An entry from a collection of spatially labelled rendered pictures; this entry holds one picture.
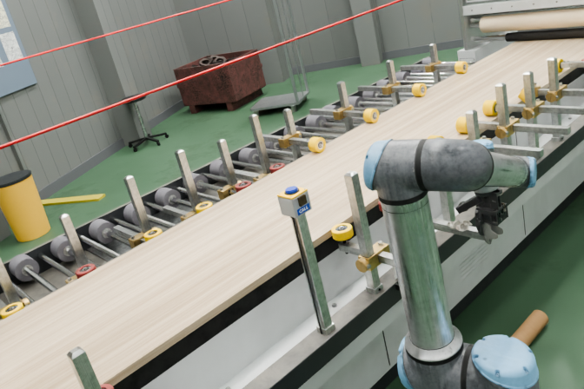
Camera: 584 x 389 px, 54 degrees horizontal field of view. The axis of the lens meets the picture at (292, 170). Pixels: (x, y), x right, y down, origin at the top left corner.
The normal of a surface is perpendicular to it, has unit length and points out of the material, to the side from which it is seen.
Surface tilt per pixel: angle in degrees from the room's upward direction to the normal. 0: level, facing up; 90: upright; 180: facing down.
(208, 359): 90
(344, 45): 90
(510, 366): 5
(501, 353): 5
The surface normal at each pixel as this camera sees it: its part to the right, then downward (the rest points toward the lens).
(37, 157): 0.93, -0.10
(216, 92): -0.51, 0.41
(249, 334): 0.66, 0.11
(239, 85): 0.83, 0.00
